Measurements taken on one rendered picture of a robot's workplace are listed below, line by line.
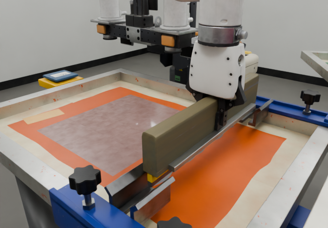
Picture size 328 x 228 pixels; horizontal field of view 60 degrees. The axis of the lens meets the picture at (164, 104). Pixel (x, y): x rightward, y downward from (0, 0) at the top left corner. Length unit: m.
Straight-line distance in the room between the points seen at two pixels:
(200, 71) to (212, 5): 0.12
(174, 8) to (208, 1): 0.67
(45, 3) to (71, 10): 0.42
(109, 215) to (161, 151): 0.12
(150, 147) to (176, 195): 0.14
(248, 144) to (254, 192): 0.17
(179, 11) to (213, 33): 0.68
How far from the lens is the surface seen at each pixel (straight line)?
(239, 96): 0.54
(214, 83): 0.53
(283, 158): 0.69
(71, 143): 0.72
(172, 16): 1.17
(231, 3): 0.50
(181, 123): 0.47
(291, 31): 4.47
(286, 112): 0.80
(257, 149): 0.70
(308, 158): 0.64
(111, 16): 1.49
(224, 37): 0.50
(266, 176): 0.62
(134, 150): 0.67
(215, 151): 0.67
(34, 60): 4.46
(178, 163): 0.48
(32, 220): 1.01
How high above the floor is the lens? 1.31
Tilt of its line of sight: 23 degrees down
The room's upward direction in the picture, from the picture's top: straight up
